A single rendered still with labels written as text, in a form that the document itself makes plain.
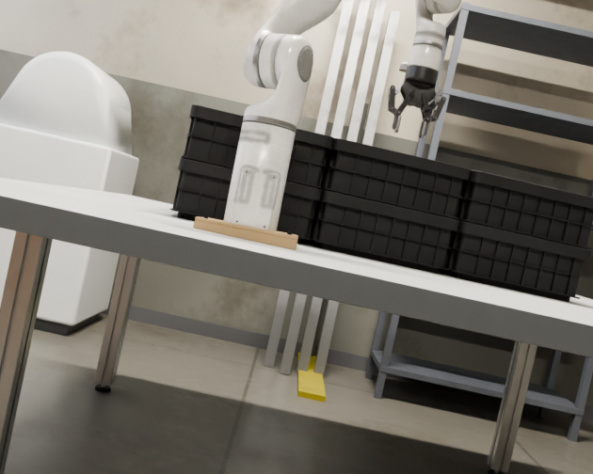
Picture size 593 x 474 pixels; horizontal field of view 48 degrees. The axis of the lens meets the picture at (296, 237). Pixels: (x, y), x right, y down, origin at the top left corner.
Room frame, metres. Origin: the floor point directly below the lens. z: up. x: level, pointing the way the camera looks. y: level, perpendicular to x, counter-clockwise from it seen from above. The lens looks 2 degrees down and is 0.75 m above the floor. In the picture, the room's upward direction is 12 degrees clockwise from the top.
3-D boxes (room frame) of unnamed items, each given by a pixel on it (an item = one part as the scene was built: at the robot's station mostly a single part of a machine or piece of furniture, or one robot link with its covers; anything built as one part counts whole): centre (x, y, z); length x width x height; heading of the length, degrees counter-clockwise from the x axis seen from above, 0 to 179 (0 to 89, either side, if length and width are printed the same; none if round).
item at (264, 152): (1.13, 0.08, 0.81); 0.09 x 0.09 x 0.17; 5
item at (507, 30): (3.31, -1.01, 0.95); 0.98 x 0.42 x 1.89; 90
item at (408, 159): (1.58, -0.16, 0.92); 0.40 x 0.30 x 0.02; 6
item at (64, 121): (3.23, 1.23, 0.63); 0.67 x 0.54 x 1.26; 90
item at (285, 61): (1.13, 0.09, 0.96); 0.09 x 0.09 x 0.17; 65
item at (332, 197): (1.58, -0.16, 0.76); 0.40 x 0.30 x 0.12; 6
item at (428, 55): (1.60, -0.20, 1.19); 0.11 x 0.09 x 0.06; 3
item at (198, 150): (1.55, 0.13, 0.87); 0.40 x 0.30 x 0.11; 6
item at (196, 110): (1.55, 0.13, 0.92); 0.40 x 0.30 x 0.02; 6
